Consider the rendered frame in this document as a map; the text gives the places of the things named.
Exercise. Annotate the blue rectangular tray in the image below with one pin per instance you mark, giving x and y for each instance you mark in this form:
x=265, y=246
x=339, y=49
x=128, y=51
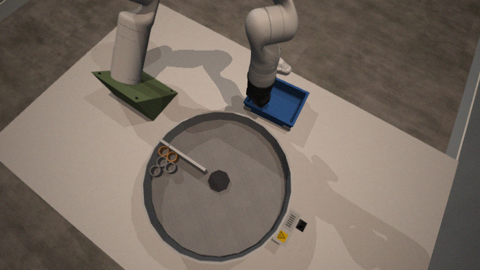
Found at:
x=284, y=106

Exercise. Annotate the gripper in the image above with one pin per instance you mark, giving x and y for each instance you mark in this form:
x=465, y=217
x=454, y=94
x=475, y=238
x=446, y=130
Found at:
x=260, y=86

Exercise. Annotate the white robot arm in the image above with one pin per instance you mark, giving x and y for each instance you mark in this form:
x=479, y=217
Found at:
x=263, y=26

